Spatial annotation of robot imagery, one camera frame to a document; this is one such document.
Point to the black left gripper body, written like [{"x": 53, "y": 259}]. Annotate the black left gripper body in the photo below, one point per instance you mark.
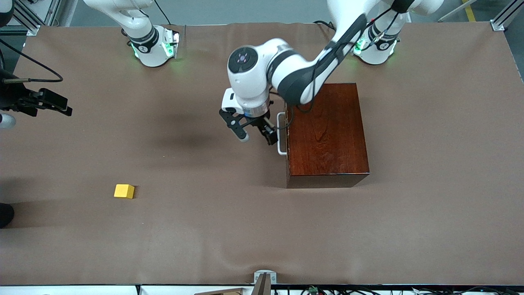
[{"x": 259, "y": 121}]

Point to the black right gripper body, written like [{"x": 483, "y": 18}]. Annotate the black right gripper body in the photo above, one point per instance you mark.
[{"x": 11, "y": 97}]

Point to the yellow block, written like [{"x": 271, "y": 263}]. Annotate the yellow block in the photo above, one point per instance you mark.
[{"x": 124, "y": 191}]

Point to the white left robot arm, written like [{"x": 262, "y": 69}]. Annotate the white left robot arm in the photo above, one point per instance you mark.
[{"x": 254, "y": 78}]

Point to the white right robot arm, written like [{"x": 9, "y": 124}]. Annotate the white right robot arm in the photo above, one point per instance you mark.
[{"x": 153, "y": 45}]

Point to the dark brown wooden cabinet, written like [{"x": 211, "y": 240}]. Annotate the dark brown wooden cabinet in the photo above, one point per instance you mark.
[{"x": 327, "y": 135}]

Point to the brown table cloth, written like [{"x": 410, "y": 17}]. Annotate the brown table cloth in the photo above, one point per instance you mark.
[{"x": 204, "y": 229}]

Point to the light wooden board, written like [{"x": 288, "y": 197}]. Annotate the light wooden board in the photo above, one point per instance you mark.
[{"x": 223, "y": 291}]

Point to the aluminium corner profile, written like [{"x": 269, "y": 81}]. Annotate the aluminium corner profile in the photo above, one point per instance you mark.
[{"x": 505, "y": 16}]

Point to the aluminium frame profile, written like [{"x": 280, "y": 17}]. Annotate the aluminium frame profile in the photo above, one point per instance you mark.
[{"x": 30, "y": 16}]

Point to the grey metal clamp bracket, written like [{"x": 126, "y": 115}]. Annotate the grey metal clamp bracket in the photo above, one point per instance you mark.
[{"x": 265, "y": 277}]

